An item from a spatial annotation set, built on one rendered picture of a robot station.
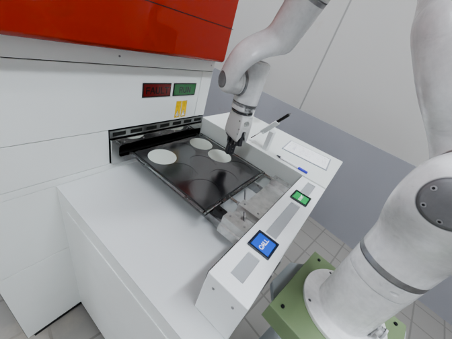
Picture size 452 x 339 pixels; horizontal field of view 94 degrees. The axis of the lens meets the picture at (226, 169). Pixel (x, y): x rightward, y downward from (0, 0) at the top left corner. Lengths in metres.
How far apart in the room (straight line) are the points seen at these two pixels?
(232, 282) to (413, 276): 0.30
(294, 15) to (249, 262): 0.56
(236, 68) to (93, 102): 0.41
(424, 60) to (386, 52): 1.61
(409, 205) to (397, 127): 1.67
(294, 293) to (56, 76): 0.76
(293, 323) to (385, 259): 0.23
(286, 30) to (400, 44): 1.49
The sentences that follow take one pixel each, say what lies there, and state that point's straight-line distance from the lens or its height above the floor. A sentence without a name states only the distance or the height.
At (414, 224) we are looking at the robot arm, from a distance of 0.39.
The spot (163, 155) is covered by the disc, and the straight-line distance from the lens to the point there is 0.81.
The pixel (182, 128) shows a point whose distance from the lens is 0.96.
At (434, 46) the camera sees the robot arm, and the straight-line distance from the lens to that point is 0.45.
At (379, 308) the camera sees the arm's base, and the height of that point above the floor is 1.00.
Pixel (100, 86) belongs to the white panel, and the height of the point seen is 1.11.
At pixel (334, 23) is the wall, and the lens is 2.22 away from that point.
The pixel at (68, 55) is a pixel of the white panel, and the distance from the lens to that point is 0.67.
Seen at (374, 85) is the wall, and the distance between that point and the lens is 2.05.
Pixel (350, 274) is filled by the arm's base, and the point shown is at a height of 1.01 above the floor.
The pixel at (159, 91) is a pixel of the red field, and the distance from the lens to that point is 0.83.
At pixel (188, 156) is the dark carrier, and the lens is 0.83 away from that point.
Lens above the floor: 1.33
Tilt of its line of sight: 32 degrees down
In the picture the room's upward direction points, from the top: 18 degrees clockwise
